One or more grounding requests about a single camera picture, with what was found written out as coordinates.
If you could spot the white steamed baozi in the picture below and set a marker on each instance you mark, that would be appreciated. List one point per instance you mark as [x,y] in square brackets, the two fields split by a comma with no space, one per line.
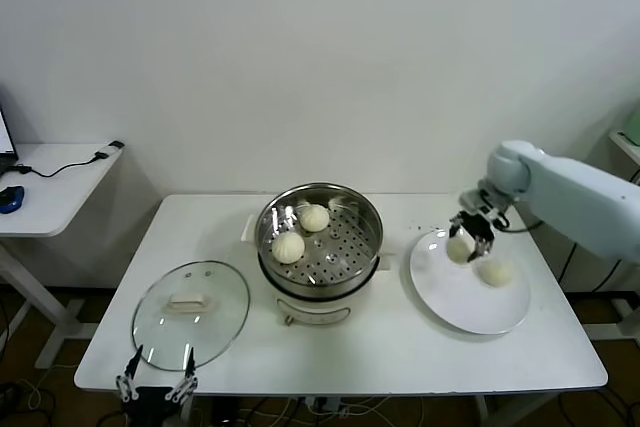
[457,250]
[315,218]
[496,273]
[288,247]

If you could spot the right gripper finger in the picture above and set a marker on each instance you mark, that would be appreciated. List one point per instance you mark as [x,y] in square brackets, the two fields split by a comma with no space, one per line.
[482,247]
[454,229]

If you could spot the pale green object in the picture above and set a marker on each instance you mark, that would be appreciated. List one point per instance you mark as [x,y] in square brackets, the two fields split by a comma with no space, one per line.
[635,127]

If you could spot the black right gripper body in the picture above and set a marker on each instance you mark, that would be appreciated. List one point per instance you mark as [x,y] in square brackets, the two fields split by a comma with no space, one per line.
[477,227]

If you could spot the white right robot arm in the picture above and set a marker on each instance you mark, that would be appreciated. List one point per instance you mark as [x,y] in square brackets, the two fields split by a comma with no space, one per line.
[575,187]

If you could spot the blue computer mouse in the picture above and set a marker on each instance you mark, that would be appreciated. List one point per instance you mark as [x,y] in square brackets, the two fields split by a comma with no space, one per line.
[11,198]

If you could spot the white round plate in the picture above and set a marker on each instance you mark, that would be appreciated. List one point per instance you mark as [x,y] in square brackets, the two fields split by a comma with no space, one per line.
[440,292]

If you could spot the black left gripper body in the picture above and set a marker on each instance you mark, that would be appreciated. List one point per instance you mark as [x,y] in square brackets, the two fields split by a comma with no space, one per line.
[147,407]

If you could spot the stainless steel steamer pot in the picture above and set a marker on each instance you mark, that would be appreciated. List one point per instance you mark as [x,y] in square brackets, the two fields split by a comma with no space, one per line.
[320,309]

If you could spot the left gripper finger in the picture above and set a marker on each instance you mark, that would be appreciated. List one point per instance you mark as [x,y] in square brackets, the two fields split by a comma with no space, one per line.
[127,384]
[184,384]

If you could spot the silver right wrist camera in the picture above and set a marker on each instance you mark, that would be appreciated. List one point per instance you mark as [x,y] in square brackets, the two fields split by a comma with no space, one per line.
[472,199]

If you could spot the black laptop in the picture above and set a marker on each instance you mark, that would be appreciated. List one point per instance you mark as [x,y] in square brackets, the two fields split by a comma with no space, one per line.
[5,137]

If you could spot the steel perforated steamer basket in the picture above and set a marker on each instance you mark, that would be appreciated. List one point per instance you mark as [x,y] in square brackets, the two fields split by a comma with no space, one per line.
[345,257]

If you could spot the white power strip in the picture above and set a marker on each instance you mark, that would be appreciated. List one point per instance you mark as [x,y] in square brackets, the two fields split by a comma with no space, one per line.
[327,406]

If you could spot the white side desk with laptop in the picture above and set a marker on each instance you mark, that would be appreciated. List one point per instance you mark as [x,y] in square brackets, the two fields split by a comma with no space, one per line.
[60,197]

